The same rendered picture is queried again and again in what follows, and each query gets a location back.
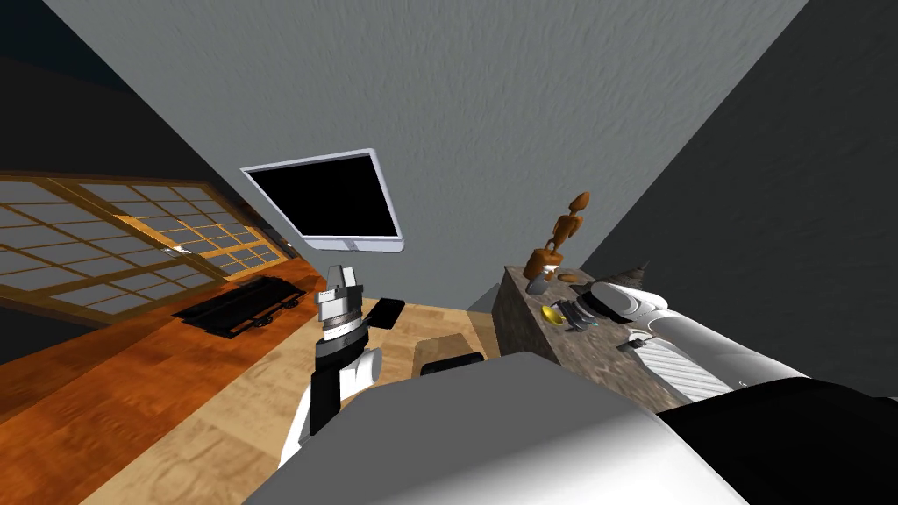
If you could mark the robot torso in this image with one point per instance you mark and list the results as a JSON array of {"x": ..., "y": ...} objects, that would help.
[{"x": 491, "y": 435}]

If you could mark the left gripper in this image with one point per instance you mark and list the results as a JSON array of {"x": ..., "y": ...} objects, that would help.
[{"x": 339, "y": 301}]

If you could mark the yellow small cup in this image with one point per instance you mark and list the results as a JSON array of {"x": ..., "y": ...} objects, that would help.
[{"x": 552, "y": 315}]

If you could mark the brown small flat object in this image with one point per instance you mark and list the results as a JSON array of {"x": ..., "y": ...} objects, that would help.
[{"x": 568, "y": 278}]

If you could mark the dark cone shaped object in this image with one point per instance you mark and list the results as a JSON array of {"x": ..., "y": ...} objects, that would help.
[{"x": 635, "y": 277}]

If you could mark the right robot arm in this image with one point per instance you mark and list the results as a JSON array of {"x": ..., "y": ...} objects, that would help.
[{"x": 708, "y": 351}]

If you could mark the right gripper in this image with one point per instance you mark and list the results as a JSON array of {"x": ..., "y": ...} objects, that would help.
[{"x": 579, "y": 315}]

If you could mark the grey stone table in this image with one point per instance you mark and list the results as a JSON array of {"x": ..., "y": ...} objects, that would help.
[{"x": 523, "y": 322}]

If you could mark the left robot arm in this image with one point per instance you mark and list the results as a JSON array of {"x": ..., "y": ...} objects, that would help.
[{"x": 326, "y": 393}]

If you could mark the wooden lattice paper window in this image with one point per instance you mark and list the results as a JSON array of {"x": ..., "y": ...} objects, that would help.
[{"x": 91, "y": 245}]

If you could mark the white ribbed flat object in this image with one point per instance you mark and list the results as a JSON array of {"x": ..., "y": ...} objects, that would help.
[{"x": 677, "y": 368}]

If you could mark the black small square box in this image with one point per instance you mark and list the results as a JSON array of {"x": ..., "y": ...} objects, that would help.
[{"x": 386, "y": 313}]

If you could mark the black low wheeled cart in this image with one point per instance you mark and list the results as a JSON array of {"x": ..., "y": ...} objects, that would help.
[{"x": 235, "y": 308}]

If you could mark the grey small rounded object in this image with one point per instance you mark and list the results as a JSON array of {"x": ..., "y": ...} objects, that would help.
[{"x": 537, "y": 284}]

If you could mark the white framed black television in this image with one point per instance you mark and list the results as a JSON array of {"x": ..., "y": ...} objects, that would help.
[{"x": 326, "y": 200}]

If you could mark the brown wooden figure statue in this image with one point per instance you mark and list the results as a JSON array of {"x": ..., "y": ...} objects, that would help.
[{"x": 561, "y": 231}]

